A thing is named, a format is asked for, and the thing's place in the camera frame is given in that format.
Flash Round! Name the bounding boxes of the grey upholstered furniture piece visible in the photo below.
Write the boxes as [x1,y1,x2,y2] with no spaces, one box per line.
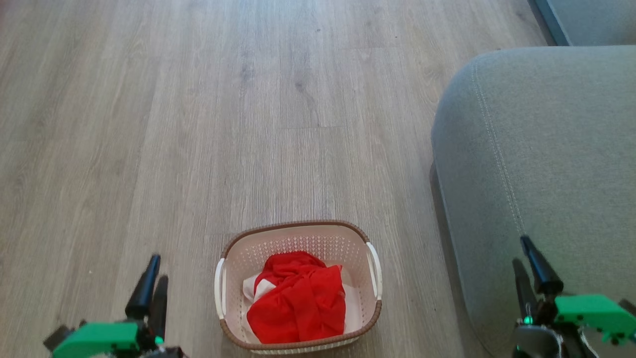
[534,0,636,46]

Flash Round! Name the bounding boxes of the grey fabric sofa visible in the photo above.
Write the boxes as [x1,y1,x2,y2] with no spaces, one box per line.
[431,46,636,358]

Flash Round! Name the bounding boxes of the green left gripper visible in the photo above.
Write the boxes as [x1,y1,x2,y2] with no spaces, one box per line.
[44,254,184,358]

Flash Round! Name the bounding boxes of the white perforated plastic laundry basket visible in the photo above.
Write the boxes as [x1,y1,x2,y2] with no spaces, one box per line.
[214,220,383,355]

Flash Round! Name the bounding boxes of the white cloth garment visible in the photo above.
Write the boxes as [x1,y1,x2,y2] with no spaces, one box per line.
[242,261,363,344]

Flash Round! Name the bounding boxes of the red cloth garment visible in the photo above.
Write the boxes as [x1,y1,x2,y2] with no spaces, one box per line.
[246,251,347,345]

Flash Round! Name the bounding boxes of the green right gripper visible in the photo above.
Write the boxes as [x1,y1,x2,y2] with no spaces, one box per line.
[512,235,636,345]

